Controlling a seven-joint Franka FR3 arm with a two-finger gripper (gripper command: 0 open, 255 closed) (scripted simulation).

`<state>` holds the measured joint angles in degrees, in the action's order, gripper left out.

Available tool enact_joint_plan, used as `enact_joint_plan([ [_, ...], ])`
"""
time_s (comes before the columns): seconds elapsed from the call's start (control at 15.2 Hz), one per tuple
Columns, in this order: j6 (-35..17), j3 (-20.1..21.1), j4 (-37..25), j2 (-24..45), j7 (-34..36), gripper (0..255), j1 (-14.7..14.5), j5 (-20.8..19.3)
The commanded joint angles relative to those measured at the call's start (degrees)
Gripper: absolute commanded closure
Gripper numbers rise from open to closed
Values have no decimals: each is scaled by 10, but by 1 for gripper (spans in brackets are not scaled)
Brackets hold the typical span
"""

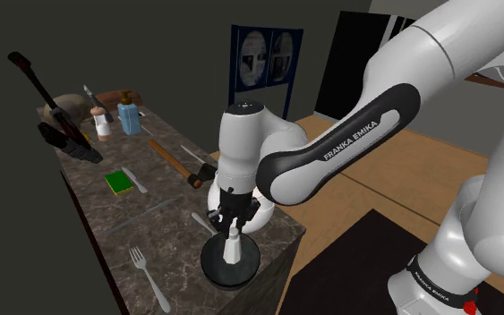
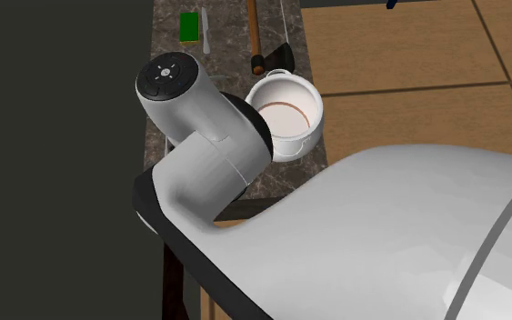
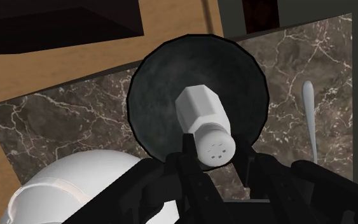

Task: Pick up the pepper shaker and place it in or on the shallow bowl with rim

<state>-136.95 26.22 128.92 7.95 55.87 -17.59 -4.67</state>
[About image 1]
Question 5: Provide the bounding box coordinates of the brown bread loaf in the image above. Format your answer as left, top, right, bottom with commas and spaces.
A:
95, 89, 145, 113

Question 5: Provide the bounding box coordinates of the long thin grey knife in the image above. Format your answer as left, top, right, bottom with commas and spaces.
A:
102, 199, 177, 237

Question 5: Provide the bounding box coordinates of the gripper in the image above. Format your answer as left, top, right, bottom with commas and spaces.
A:
207, 187, 261, 233

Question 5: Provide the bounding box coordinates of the round tan bread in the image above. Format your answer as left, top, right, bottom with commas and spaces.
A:
42, 93, 94, 129

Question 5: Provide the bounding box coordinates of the white and tan pepper mill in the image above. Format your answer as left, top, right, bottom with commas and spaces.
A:
90, 105, 115, 143

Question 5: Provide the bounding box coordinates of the green yellow sponge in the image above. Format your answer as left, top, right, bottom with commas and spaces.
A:
104, 169, 135, 197

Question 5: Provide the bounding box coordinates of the black round plate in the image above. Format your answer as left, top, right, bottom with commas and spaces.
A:
200, 231, 261, 291

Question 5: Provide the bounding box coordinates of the white shaker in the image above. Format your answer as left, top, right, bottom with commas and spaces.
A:
222, 226, 243, 266

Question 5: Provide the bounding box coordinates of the white bowl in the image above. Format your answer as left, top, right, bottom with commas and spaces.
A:
207, 177, 276, 234

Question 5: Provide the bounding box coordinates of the wooden rolling pin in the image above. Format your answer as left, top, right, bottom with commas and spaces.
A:
147, 138, 204, 190

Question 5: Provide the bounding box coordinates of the black door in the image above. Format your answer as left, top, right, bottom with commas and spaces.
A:
313, 10, 416, 122

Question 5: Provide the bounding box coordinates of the black-handled kitchen knife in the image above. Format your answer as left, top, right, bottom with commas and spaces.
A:
180, 144, 218, 183

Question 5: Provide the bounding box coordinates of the blue soap dispenser bottle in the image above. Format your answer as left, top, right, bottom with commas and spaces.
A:
116, 89, 143, 137

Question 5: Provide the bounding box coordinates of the silver butter knife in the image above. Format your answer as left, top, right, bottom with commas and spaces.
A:
121, 166, 149, 195

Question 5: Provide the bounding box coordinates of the silver spoon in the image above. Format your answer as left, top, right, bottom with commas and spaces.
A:
191, 211, 218, 237

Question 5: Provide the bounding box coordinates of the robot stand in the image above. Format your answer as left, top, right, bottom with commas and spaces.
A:
278, 208, 504, 315

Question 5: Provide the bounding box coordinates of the grey and black corkscrew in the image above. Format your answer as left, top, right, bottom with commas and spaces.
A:
82, 84, 115, 123

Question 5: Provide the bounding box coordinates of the silver fork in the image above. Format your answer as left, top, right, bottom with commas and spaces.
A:
128, 246, 172, 314

